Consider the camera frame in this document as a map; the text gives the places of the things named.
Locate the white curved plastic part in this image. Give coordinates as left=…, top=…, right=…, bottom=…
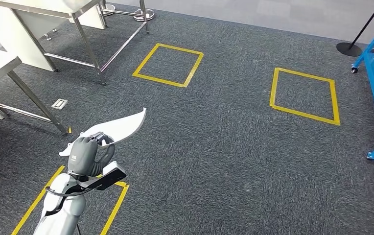
left=59, top=107, right=147, bottom=157

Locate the silver floor socket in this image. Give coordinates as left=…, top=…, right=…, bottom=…
left=51, top=98, right=69, bottom=110

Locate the black thin stanchion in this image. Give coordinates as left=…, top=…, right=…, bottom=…
left=336, top=0, right=374, bottom=57

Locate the stainless steel table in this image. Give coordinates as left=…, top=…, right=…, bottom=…
left=0, top=0, right=150, bottom=86

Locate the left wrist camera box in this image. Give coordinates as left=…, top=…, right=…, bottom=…
left=76, top=161, right=127, bottom=191

